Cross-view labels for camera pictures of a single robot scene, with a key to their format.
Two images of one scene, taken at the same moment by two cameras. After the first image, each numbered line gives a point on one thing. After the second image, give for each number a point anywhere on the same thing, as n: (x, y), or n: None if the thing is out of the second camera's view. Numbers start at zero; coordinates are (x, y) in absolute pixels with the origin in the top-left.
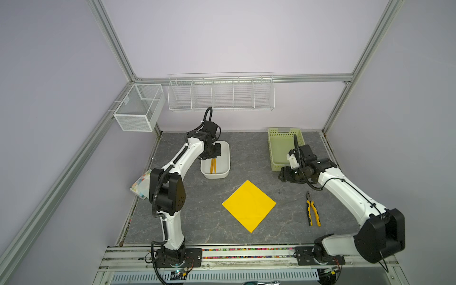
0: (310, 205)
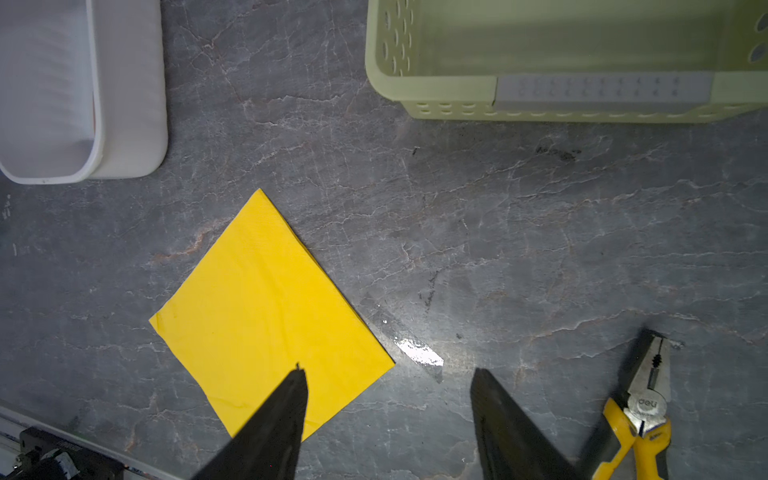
0: (642, 421)
